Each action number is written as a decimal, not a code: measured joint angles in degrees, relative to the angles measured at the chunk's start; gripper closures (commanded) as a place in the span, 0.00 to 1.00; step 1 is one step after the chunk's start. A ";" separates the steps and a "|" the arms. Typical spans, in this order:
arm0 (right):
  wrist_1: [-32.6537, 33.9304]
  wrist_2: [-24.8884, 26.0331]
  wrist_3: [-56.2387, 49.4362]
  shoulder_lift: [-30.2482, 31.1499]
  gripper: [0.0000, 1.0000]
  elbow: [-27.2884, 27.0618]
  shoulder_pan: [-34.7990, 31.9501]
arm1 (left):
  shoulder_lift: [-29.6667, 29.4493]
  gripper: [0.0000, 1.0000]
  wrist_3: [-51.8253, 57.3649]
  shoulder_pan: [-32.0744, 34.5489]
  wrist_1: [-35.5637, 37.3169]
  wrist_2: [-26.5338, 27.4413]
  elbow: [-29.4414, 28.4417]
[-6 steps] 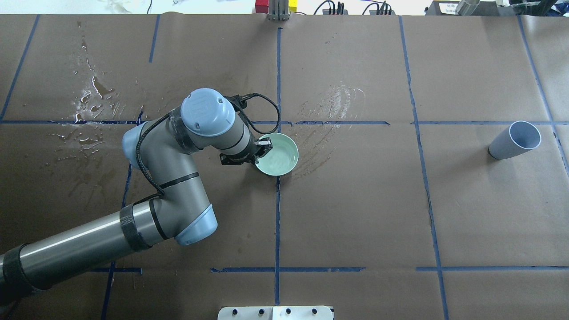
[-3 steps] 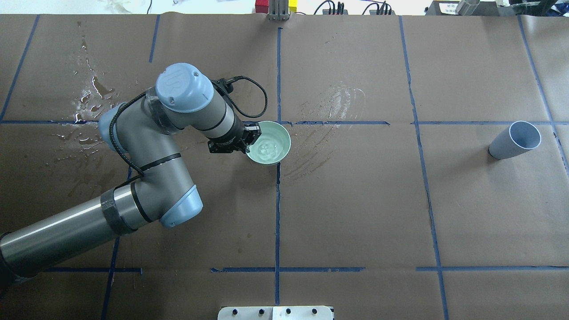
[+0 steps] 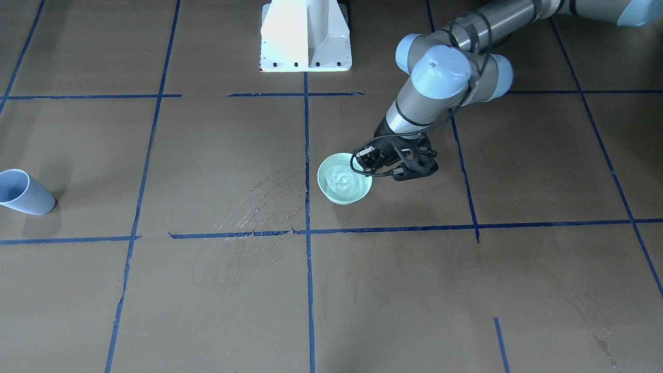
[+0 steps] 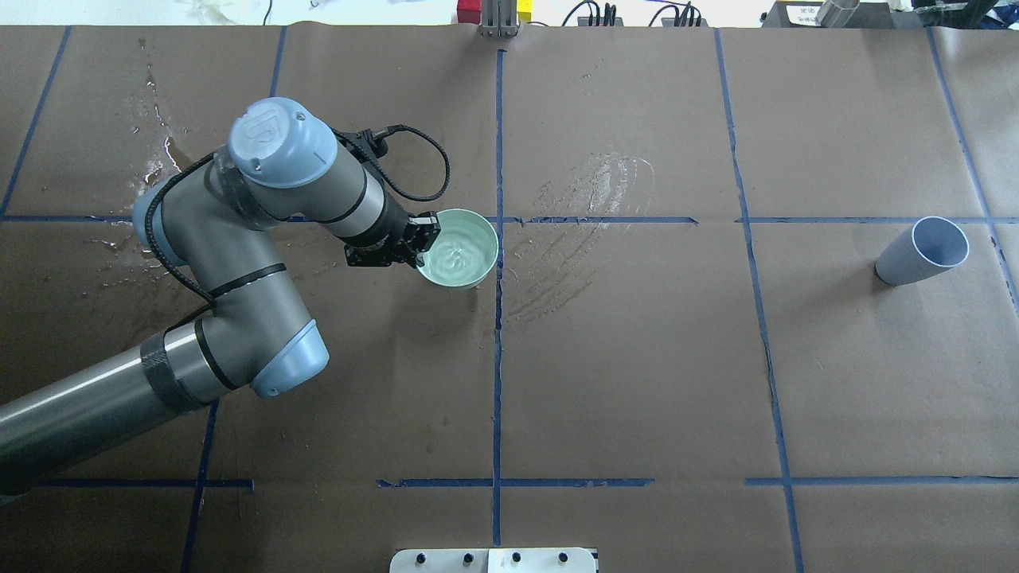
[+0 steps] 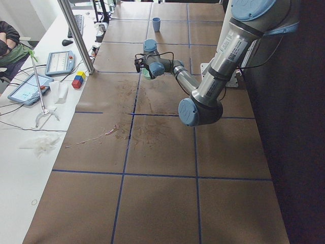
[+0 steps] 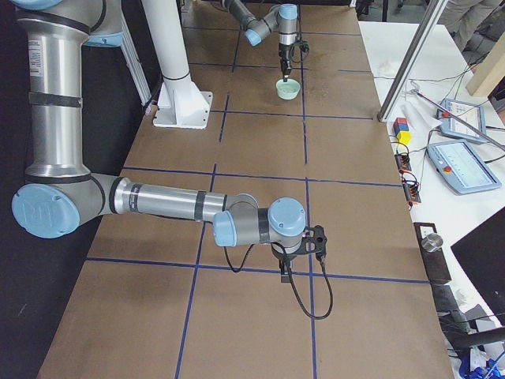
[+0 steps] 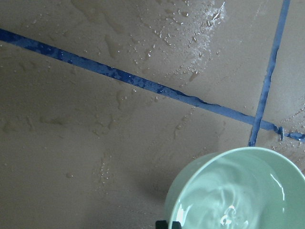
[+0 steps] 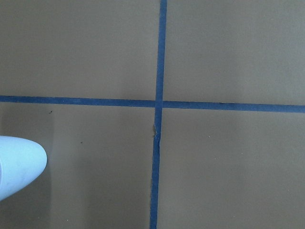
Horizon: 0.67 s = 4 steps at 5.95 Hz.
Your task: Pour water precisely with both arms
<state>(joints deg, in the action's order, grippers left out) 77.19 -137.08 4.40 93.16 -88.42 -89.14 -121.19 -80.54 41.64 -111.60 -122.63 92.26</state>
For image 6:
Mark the near teach pendant tablet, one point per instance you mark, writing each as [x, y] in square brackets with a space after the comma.
[461, 167]

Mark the teach pendant tablet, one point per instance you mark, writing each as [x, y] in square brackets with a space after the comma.
[468, 112]
[461, 167]

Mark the black orange connector block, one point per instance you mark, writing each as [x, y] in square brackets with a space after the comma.
[403, 163]

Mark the mint green bowl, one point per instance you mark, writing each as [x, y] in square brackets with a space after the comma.
[287, 89]

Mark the blue cube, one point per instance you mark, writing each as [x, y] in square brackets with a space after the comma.
[398, 131]

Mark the white pedestal column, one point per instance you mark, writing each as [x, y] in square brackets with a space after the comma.
[180, 104]

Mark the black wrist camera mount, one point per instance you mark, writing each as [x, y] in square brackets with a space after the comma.
[314, 241]

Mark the red cube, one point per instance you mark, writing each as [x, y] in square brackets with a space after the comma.
[400, 122]

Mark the silver metal cylinder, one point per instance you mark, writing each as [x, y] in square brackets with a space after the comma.
[431, 241]

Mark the yellow cube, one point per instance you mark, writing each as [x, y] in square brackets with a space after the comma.
[403, 136]

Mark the black plate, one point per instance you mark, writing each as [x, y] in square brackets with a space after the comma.
[432, 257]

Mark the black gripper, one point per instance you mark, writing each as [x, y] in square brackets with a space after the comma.
[285, 53]
[286, 257]

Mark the crumpled white tissue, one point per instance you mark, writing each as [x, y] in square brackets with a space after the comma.
[388, 68]

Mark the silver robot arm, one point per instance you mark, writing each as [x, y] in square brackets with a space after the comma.
[63, 194]
[281, 19]

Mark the far teach pendant tablet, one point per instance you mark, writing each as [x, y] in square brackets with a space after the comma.
[468, 112]

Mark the metal grabber tool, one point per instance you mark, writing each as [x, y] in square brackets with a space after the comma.
[458, 119]

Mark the aluminium frame post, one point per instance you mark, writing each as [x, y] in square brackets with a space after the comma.
[427, 24]

